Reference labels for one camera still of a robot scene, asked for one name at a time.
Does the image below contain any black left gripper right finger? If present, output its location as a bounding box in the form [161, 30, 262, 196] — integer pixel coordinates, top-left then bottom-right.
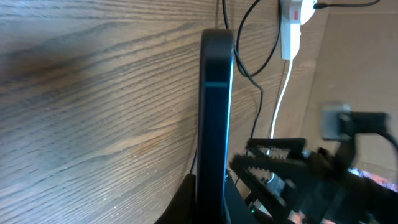
[222, 169, 261, 224]

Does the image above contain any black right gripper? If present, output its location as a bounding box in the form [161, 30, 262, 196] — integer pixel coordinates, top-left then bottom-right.
[229, 111, 392, 218]

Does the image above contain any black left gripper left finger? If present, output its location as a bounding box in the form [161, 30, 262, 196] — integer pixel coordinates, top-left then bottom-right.
[155, 174, 196, 224]

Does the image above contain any black USB charging cable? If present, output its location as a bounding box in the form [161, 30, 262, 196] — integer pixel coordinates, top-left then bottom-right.
[189, 0, 382, 187]

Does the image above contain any blue Galaxy smartphone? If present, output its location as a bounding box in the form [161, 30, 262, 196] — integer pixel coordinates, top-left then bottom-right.
[195, 29, 234, 223]

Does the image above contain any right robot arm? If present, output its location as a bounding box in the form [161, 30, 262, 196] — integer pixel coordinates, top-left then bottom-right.
[230, 111, 397, 223]

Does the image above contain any white power strip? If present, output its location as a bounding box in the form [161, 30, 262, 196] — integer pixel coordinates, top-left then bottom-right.
[280, 0, 302, 60]

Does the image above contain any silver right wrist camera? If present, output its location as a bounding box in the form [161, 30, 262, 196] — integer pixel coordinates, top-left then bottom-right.
[321, 101, 351, 141]

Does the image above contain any white power strip cord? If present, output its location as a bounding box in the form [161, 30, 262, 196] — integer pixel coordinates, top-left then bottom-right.
[266, 58, 294, 184]

